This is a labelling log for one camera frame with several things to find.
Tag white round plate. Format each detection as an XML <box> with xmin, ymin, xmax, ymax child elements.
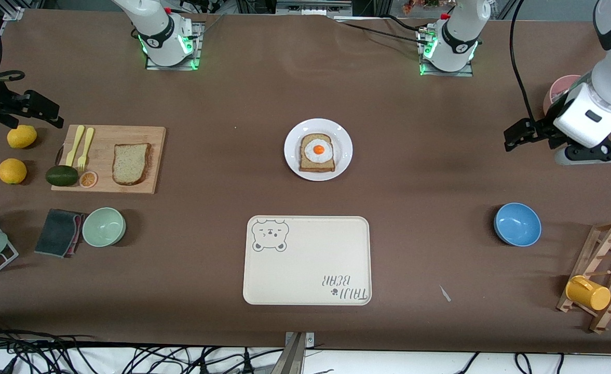
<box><xmin>284</xmin><ymin>119</ymin><xmax>353</xmax><ymax>181</ymax></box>

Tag yellow plastic knife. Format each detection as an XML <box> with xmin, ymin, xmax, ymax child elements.
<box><xmin>65</xmin><ymin>125</ymin><xmax>85</xmax><ymax>167</ymax></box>

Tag aluminium frame profile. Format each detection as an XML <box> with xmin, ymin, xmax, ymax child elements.
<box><xmin>0</xmin><ymin>6</ymin><xmax>25</xmax><ymax>68</ymax></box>

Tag grey metal box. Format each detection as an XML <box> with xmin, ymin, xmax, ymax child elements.
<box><xmin>276</xmin><ymin>0</ymin><xmax>354</xmax><ymax>16</ymax></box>

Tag yellow lemon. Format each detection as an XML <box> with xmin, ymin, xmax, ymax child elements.
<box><xmin>7</xmin><ymin>125</ymin><xmax>38</xmax><ymax>150</ymax></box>

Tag wooden cutting board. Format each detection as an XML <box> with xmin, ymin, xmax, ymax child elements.
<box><xmin>51</xmin><ymin>125</ymin><xmax>167</xmax><ymax>195</ymax></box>

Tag cream tray with bear print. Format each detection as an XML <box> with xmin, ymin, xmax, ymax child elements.
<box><xmin>242</xmin><ymin>216</ymin><xmax>372</xmax><ymax>306</ymax></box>

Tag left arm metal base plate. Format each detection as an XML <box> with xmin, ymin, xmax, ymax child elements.
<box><xmin>417</xmin><ymin>26</ymin><xmax>474</xmax><ymax>77</ymax></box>

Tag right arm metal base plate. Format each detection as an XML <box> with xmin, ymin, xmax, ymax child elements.
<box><xmin>145</xmin><ymin>21</ymin><xmax>203</xmax><ymax>71</ymax></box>

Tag blue bowl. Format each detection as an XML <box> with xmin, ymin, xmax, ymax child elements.
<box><xmin>494</xmin><ymin>203</ymin><xmax>542</xmax><ymax>247</ymax></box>

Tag plain brown bread slice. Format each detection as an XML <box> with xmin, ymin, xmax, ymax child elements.
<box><xmin>112</xmin><ymin>143</ymin><xmax>152</xmax><ymax>186</ymax></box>

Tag yellow plastic fork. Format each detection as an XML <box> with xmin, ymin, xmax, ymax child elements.
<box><xmin>77</xmin><ymin>128</ymin><xmax>95</xmax><ymax>172</ymax></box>

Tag pink bowl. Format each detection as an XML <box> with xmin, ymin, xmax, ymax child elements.
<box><xmin>543</xmin><ymin>75</ymin><xmax>583</xmax><ymax>116</ymax></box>

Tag wooden mug rack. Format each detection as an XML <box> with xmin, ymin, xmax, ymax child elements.
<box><xmin>556</xmin><ymin>219</ymin><xmax>611</xmax><ymax>334</ymax></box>

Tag black base cable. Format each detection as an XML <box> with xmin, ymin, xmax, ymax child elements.
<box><xmin>336</xmin><ymin>15</ymin><xmax>433</xmax><ymax>46</ymax></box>

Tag round yellow orange fruit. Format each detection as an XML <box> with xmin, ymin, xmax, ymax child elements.
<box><xmin>0</xmin><ymin>158</ymin><xmax>28</xmax><ymax>185</ymax></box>

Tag pale green bowl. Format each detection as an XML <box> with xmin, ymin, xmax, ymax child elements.
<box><xmin>82</xmin><ymin>207</ymin><xmax>127</xmax><ymax>248</ymax></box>

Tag yellow mug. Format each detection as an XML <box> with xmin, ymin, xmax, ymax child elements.
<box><xmin>565</xmin><ymin>275</ymin><xmax>611</xmax><ymax>311</ymax></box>

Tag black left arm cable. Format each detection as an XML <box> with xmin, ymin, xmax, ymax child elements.
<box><xmin>509</xmin><ymin>0</ymin><xmax>538</xmax><ymax>124</ymax></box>

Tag dark green avocado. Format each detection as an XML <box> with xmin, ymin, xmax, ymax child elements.
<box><xmin>45</xmin><ymin>165</ymin><xmax>79</xmax><ymax>187</ymax></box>

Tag black floor cable bundle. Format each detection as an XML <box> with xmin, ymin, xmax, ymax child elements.
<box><xmin>0</xmin><ymin>322</ymin><xmax>285</xmax><ymax>374</ymax></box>
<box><xmin>456</xmin><ymin>352</ymin><xmax>565</xmax><ymax>374</ymax></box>

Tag metal table bracket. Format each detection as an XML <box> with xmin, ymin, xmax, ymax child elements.
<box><xmin>279</xmin><ymin>331</ymin><xmax>315</xmax><ymax>374</ymax></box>

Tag dark grey folded cloth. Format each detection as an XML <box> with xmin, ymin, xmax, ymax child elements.
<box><xmin>34</xmin><ymin>208</ymin><xmax>85</xmax><ymax>259</ymax></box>

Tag fried egg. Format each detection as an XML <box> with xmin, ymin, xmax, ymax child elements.
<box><xmin>304</xmin><ymin>138</ymin><xmax>334</xmax><ymax>163</ymax></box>

